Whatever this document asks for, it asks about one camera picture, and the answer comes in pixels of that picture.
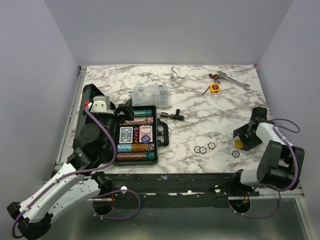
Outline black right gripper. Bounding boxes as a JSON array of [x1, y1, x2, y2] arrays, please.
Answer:
[[234, 124, 264, 152]]

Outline yellow dealer button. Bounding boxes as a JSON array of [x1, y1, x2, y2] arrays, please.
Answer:
[[234, 139, 244, 149]]

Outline blue playing card deck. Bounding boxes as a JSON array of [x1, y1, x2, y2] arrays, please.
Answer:
[[119, 126, 133, 144]]

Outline red playing card deck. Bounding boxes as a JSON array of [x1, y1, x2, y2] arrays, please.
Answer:
[[139, 125, 153, 143]]

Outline black poker set case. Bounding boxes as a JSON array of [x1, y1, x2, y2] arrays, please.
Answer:
[[67, 84, 169, 170]]

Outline blue small blind button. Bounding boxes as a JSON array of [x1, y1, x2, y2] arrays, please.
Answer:
[[140, 134, 152, 144]]

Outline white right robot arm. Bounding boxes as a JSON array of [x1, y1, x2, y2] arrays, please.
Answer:
[[230, 107, 305, 196]]

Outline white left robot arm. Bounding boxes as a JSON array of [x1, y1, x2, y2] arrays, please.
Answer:
[[7, 95, 135, 240]]

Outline green poker chip row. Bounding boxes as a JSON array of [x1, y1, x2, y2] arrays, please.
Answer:
[[133, 109, 153, 118]]

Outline orange poker chip row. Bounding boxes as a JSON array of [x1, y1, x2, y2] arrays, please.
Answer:
[[120, 117, 154, 126]]

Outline red dice column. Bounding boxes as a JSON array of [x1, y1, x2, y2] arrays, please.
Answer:
[[133, 126, 139, 144]]

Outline clear plastic organizer box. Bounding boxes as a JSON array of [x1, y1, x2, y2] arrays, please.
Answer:
[[132, 85, 169, 109]]

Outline white single poker chip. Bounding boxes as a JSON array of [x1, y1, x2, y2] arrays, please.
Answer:
[[207, 142, 216, 150]]

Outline black T-shaped pipe fitting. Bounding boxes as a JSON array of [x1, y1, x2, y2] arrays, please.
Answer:
[[160, 109, 185, 121]]

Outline lower poker chip rows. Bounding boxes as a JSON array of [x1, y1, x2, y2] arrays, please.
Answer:
[[116, 143, 156, 162]]

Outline silver open-end wrench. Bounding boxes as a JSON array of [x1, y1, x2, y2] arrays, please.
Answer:
[[217, 71, 251, 92]]

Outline yellow tape measure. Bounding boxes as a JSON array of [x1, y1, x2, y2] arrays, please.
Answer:
[[209, 83, 221, 94]]

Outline white poker chip pair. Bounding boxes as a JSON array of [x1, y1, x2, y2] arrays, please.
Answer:
[[193, 146, 207, 155]]

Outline brown handled tool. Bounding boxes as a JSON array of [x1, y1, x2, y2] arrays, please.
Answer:
[[208, 73, 221, 85]]

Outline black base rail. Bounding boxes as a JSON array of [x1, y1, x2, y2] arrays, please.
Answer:
[[92, 173, 259, 209]]

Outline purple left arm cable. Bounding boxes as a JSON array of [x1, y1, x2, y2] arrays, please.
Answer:
[[11, 104, 141, 240]]

